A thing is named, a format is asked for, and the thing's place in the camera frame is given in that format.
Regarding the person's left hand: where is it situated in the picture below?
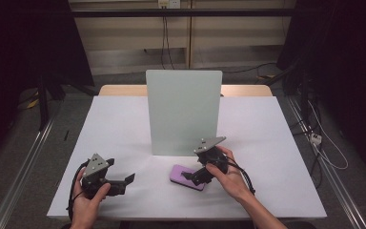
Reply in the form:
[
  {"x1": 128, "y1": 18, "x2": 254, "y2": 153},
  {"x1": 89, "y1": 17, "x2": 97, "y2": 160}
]
[{"x1": 71, "y1": 166, "x2": 112, "y2": 224}]

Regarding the black curtain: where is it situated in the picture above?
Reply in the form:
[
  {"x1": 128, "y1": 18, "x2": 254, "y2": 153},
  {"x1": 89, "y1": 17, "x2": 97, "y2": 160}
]
[
  {"x1": 275, "y1": 0, "x2": 366, "y2": 182},
  {"x1": 0, "y1": 0, "x2": 95, "y2": 166}
]

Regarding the purple board eraser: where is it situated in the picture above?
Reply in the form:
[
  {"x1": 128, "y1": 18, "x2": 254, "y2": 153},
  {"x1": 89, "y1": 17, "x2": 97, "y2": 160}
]
[{"x1": 169, "y1": 163, "x2": 206, "y2": 192}]

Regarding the white power strip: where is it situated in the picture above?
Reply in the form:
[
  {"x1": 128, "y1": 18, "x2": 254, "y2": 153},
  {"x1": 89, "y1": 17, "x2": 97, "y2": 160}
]
[{"x1": 309, "y1": 132, "x2": 323, "y2": 146}]

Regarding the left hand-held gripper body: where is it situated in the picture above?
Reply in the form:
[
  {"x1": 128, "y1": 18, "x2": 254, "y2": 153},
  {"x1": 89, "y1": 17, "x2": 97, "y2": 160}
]
[{"x1": 80, "y1": 153, "x2": 112, "y2": 200}]

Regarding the black horizontal metal bar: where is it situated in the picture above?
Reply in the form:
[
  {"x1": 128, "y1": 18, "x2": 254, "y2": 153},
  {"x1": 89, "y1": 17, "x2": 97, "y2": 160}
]
[{"x1": 71, "y1": 8, "x2": 297, "y2": 18}]

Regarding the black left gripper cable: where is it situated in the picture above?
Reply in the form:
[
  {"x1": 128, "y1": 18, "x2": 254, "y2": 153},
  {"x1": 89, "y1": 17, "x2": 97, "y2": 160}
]
[{"x1": 66, "y1": 159, "x2": 91, "y2": 221}]

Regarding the black wall cable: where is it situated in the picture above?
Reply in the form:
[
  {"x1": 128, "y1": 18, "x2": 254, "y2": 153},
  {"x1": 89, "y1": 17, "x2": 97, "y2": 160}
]
[
  {"x1": 160, "y1": 16, "x2": 167, "y2": 71},
  {"x1": 165, "y1": 16, "x2": 176, "y2": 71}
]

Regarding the white floor cable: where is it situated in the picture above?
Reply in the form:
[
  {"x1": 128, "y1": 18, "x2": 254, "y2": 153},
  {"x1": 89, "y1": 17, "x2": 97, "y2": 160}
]
[{"x1": 307, "y1": 99, "x2": 350, "y2": 171}]

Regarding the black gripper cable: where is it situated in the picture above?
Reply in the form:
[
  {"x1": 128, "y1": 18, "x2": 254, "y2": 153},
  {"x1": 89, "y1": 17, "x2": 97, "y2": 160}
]
[
  {"x1": 66, "y1": 159, "x2": 91, "y2": 221},
  {"x1": 222, "y1": 155, "x2": 257, "y2": 196}
]

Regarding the pale green glass writing board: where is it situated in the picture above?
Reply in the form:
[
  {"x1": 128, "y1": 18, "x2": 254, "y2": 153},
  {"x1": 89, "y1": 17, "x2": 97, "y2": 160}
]
[{"x1": 145, "y1": 69, "x2": 224, "y2": 157}]

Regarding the metal floor rail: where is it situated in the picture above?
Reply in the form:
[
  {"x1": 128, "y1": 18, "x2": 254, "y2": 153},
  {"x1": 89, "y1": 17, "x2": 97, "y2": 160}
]
[
  {"x1": 285, "y1": 94, "x2": 366, "y2": 229},
  {"x1": 0, "y1": 111, "x2": 62, "y2": 229}
]

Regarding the black metal stand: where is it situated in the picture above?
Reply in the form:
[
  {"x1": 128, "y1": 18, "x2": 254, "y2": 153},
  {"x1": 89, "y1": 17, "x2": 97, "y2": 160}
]
[{"x1": 36, "y1": 75, "x2": 51, "y2": 132}]

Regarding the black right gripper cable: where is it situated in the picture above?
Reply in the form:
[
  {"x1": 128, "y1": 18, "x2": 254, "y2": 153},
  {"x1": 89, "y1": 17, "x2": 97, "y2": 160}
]
[{"x1": 222, "y1": 155, "x2": 257, "y2": 196}]

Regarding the person's right hand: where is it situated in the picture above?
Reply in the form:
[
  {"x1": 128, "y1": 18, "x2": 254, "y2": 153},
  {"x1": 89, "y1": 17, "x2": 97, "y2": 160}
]
[{"x1": 205, "y1": 145, "x2": 253, "y2": 205}]

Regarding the black floor cable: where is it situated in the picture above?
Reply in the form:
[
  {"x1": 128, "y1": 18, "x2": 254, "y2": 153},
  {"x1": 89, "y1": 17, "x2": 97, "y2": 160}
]
[{"x1": 222, "y1": 62, "x2": 278, "y2": 74}]

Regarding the white wall socket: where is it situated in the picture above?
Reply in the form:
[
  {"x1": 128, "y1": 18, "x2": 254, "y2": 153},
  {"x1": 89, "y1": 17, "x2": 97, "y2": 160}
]
[{"x1": 157, "y1": 0, "x2": 182, "y2": 10}]

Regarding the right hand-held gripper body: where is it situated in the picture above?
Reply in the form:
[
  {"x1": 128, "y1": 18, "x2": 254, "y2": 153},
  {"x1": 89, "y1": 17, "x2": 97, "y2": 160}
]
[{"x1": 193, "y1": 135, "x2": 231, "y2": 176}]

